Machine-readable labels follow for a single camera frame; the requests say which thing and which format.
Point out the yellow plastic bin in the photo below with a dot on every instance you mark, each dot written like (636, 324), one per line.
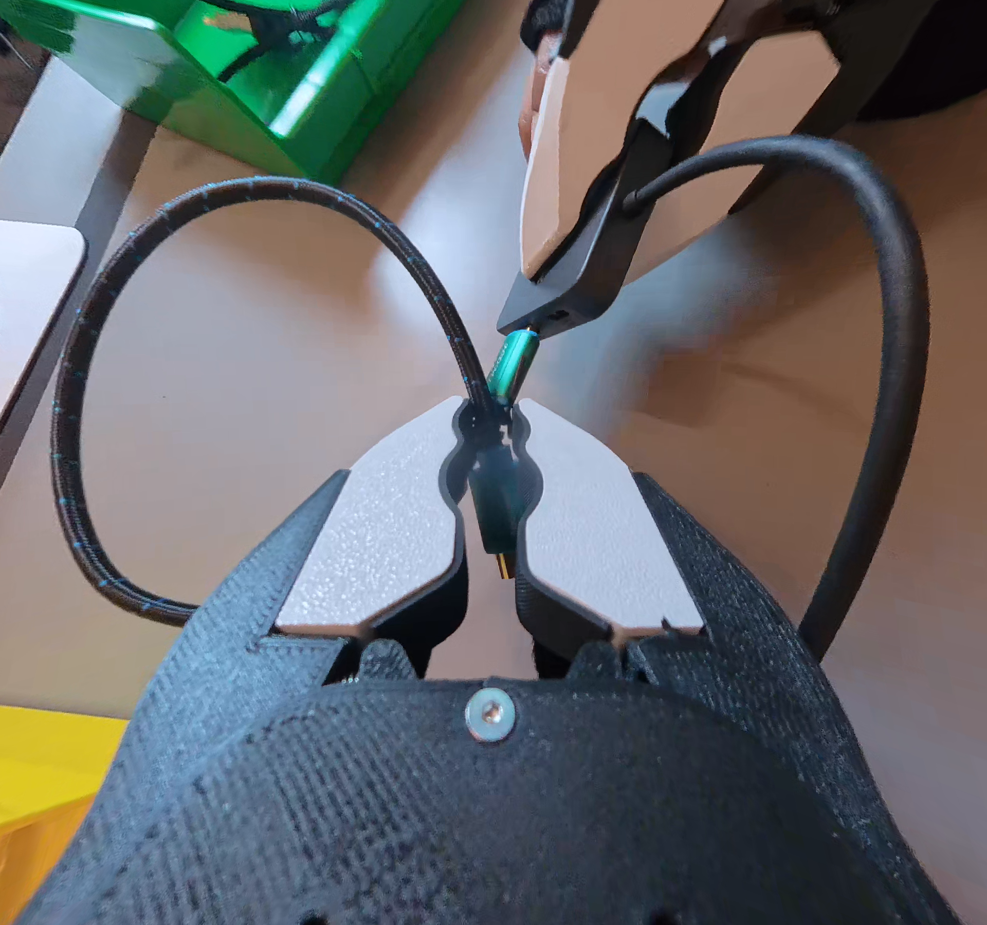
(46, 771)

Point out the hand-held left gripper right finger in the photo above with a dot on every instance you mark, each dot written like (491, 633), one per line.
(609, 539)

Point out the person's right hand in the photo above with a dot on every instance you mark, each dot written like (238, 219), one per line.
(530, 115)

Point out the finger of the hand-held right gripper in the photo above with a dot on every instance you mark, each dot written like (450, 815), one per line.
(601, 131)
(771, 92)

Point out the white panel stand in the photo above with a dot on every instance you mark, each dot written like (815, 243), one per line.
(31, 300)

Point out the black hdmi switch hub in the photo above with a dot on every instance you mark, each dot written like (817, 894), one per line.
(601, 262)

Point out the green plastic bin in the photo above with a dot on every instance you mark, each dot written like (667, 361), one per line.
(324, 115)

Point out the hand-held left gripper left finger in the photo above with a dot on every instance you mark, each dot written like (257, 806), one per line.
(378, 547)

